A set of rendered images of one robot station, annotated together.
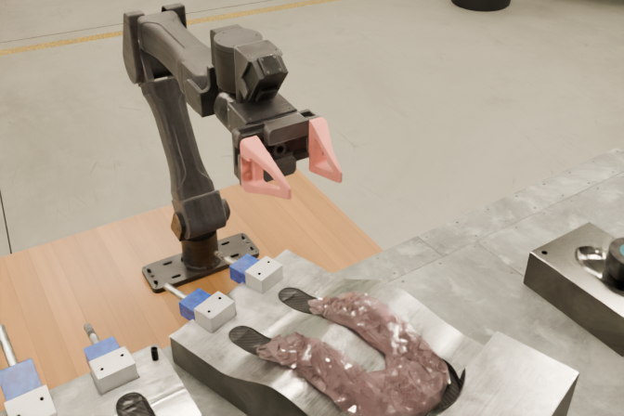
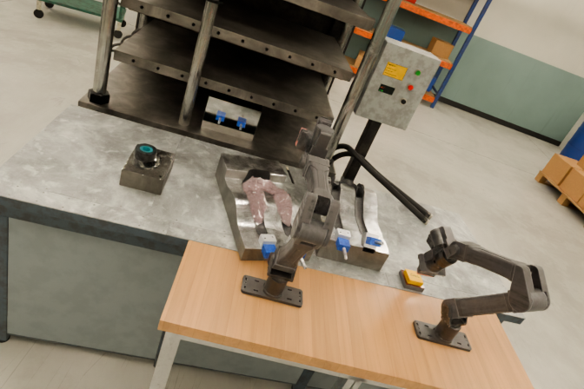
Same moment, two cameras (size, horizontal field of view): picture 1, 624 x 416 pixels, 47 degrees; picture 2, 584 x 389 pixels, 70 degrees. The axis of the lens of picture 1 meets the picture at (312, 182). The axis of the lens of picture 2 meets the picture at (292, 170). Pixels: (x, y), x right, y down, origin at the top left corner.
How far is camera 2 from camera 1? 1.99 m
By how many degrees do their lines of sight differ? 115
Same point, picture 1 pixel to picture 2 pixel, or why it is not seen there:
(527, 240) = (128, 201)
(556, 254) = (157, 173)
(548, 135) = not seen: outside the picture
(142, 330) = (314, 280)
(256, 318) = (280, 234)
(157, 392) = not seen: hidden behind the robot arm
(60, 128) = not seen: outside the picture
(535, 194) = (78, 207)
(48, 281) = (346, 333)
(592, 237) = (133, 167)
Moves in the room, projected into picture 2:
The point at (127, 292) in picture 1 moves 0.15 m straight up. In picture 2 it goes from (312, 301) to (329, 268)
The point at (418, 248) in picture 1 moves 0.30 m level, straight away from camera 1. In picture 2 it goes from (175, 230) to (85, 260)
